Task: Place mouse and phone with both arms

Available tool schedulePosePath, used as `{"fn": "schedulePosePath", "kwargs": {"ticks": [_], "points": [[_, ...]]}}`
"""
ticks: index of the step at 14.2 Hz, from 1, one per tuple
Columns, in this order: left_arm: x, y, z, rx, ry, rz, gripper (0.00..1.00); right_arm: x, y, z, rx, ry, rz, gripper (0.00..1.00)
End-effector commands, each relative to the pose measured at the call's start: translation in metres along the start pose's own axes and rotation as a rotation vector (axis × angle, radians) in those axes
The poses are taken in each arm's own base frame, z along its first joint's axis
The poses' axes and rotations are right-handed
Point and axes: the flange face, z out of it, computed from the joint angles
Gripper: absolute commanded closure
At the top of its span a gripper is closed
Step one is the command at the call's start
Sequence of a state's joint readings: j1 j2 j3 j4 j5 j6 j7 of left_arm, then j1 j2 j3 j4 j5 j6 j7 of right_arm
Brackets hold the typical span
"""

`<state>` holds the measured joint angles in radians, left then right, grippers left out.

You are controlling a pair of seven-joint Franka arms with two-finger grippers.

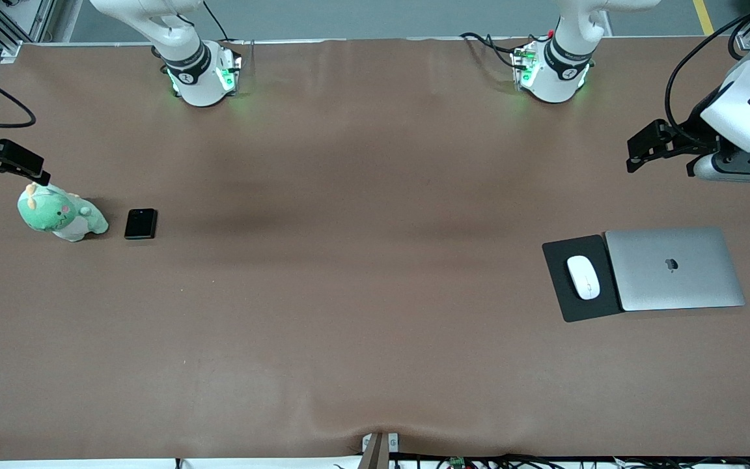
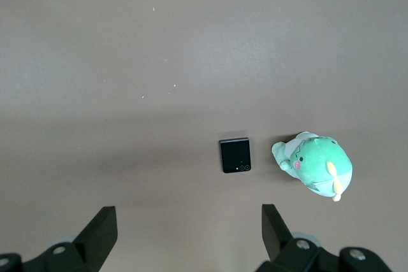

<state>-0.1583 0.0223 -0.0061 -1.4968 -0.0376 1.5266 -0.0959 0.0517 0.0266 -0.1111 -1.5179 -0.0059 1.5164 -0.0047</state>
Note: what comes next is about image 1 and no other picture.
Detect black flip phone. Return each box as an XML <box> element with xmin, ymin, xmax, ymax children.
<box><xmin>124</xmin><ymin>208</ymin><xmax>158</xmax><ymax>241</ymax></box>

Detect white computer mouse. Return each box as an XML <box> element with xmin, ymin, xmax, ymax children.
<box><xmin>566</xmin><ymin>255</ymin><xmax>602</xmax><ymax>301</ymax></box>

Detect black mouse pad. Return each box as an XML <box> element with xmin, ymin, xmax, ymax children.
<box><xmin>542</xmin><ymin>234</ymin><xmax>625</xmax><ymax>323</ymax></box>

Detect green dinosaur plush toy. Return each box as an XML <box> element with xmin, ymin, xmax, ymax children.
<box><xmin>17</xmin><ymin>182</ymin><xmax>110</xmax><ymax>243</ymax></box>

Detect silver closed laptop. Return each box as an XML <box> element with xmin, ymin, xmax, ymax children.
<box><xmin>604</xmin><ymin>226</ymin><xmax>746</xmax><ymax>313</ymax></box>

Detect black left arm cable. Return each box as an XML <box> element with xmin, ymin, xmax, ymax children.
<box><xmin>664</xmin><ymin>3</ymin><xmax>750</xmax><ymax>142</ymax></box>

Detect black left base cables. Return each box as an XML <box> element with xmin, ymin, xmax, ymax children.
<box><xmin>459</xmin><ymin>31</ymin><xmax>522</xmax><ymax>70</ymax></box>

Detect black right base cable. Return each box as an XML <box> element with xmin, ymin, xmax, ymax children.
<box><xmin>202</xmin><ymin>0</ymin><xmax>231</xmax><ymax>44</ymax></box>

